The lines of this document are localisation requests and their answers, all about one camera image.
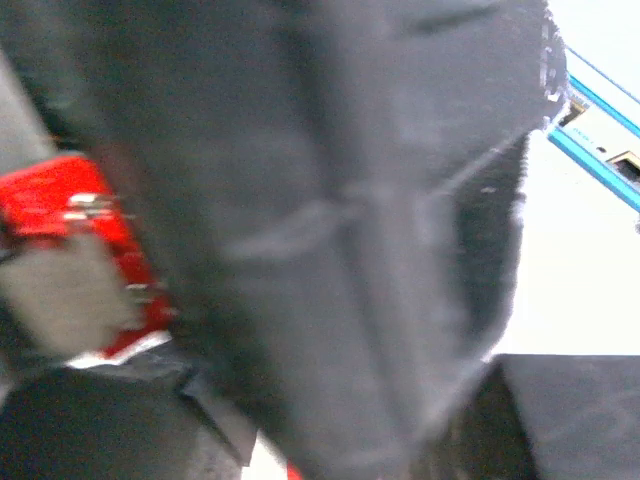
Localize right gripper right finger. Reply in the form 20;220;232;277
414;355;639;479

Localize small black network switch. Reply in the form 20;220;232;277
1;1;567;479

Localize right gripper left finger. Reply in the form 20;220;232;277
1;346;257;479

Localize red ethernet cable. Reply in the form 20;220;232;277
0;153;306;480

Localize large blue rack switch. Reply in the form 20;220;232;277
549;47;639;211

